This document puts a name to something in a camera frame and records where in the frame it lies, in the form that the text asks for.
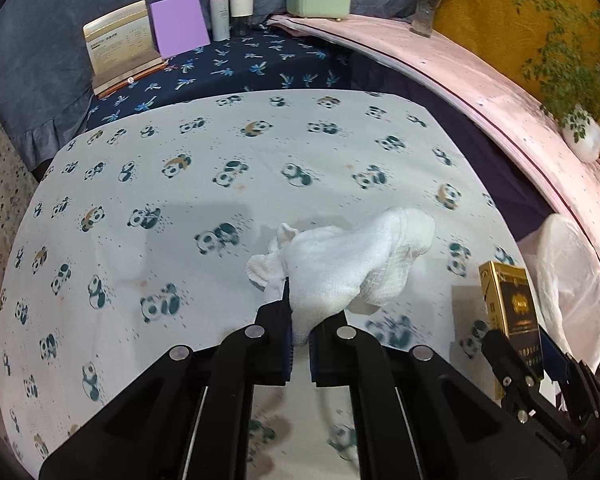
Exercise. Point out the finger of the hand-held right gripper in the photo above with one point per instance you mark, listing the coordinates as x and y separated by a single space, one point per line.
510 365
580 385

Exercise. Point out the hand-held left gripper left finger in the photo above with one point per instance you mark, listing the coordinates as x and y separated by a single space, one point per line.
287 355

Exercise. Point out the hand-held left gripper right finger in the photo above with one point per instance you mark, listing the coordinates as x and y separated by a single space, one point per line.
314 357

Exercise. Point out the gold and black cigarette box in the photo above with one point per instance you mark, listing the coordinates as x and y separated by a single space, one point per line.
512 305

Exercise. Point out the white plastic bag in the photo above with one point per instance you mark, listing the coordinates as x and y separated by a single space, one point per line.
575 285

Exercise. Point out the white gauze cloth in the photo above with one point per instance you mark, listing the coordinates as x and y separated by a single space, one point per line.
350 260

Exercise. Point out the panda print cloth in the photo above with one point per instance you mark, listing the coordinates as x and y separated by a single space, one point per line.
180 200

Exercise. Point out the dark purple cloth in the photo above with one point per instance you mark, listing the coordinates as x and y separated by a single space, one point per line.
480 170

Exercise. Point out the green plant in white pot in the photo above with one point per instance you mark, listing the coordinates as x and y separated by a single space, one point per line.
587 140

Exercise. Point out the pink dotted tablecloth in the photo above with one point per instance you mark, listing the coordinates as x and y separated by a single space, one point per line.
480 90

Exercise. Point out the navy patterned cloth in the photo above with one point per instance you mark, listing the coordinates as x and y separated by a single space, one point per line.
240 67

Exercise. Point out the slim white bottle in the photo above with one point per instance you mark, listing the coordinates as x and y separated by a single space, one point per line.
220 17

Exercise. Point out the purple card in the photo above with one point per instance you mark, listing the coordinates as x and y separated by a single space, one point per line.
180 25

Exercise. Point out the white and dark bottle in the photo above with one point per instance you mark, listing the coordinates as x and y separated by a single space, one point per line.
241 7

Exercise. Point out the pale green box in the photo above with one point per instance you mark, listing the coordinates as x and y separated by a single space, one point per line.
315 5

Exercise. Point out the beige gift box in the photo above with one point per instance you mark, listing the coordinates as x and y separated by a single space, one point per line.
120 45

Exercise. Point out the yellow fleece blanket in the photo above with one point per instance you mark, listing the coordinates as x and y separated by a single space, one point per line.
490 10

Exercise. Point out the blue hanging towel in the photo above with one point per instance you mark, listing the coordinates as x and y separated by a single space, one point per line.
30 60

